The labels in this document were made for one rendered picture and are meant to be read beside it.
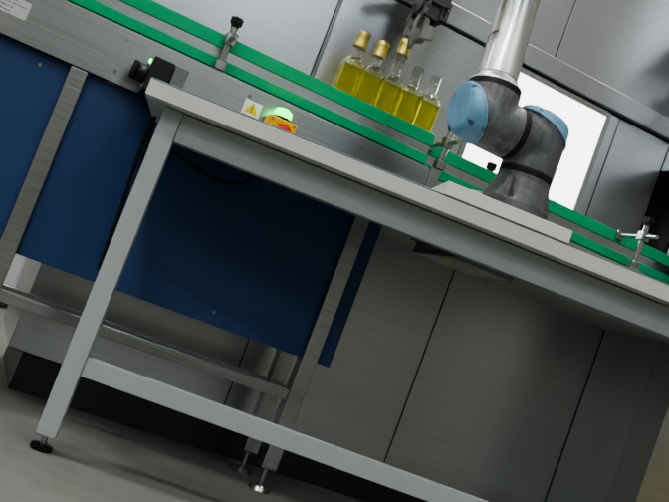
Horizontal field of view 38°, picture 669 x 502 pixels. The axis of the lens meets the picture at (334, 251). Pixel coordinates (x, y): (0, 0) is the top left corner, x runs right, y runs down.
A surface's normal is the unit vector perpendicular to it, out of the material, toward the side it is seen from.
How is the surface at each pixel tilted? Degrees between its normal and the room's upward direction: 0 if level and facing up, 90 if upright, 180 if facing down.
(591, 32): 90
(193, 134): 90
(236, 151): 90
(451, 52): 90
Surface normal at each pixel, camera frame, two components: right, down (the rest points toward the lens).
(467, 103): -0.89, -0.23
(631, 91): 0.34, 0.04
